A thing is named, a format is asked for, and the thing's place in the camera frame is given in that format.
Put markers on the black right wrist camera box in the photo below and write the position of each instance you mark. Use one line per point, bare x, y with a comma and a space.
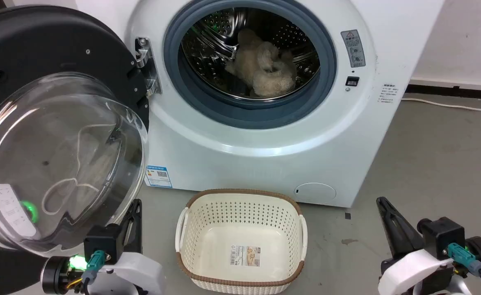
441, 235

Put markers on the chrome door hinge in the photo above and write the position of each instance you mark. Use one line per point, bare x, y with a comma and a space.
148, 67

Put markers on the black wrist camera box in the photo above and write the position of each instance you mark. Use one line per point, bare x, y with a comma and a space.
441, 235
103, 242

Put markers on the black washer door glass bowl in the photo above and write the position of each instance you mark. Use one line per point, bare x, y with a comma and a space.
39, 41

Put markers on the black door latch slot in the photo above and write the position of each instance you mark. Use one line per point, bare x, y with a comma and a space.
352, 81

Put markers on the perforated steel drum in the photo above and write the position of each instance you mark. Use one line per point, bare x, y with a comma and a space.
211, 53

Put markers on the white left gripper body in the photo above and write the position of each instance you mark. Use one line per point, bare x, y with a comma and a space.
140, 272

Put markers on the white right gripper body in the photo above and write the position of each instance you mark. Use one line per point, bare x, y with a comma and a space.
410, 272

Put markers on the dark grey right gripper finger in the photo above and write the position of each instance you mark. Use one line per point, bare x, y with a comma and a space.
398, 231

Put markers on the grey warning sticker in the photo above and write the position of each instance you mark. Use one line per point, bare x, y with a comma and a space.
353, 48

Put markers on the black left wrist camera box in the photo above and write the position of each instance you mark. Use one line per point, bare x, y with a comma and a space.
103, 242

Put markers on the cream laundry basket brown rim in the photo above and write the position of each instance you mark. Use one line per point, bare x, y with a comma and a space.
240, 229

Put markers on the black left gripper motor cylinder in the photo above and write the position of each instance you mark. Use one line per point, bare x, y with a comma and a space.
55, 273

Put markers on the white front-load washing machine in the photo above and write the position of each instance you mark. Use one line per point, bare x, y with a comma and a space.
265, 164

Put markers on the beige plush toy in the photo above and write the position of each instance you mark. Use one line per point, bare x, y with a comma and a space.
267, 80

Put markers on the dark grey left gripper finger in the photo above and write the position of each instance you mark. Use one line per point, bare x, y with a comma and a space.
126, 233
137, 227

